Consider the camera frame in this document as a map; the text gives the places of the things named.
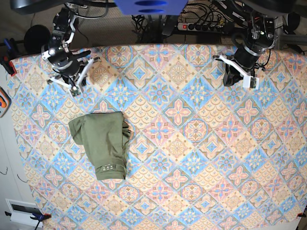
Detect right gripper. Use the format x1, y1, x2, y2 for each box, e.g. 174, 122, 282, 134
47, 51, 91, 83

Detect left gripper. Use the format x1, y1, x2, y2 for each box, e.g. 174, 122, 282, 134
223, 46, 260, 87

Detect olive green t-shirt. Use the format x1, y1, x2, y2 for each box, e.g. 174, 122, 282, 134
69, 112, 131, 181

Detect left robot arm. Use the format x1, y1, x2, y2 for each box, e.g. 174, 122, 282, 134
216, 12, 275, 89

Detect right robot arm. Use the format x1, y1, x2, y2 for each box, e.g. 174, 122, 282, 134
41, 7, 91, 86

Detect black round stool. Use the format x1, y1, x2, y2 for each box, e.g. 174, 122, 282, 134
24, 24, 51, 54

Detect white power strip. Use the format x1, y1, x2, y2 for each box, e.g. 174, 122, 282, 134
177, 23, 223, 32

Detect orange grey device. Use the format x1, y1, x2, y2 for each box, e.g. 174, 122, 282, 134
0, 87, 12, 117

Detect blue box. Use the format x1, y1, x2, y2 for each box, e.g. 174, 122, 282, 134
114, 0, 188, 15

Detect patterned tile tablecloth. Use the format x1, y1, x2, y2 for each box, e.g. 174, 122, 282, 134
7, 45, 307, 230

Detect blue clamp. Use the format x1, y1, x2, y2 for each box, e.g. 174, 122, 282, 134
4, 211, 51, 221

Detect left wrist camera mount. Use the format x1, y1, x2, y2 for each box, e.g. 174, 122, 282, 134
213, 54, 265, 90

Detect tangled black cables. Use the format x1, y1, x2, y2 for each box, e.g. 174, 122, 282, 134
131, 14, 178, 44

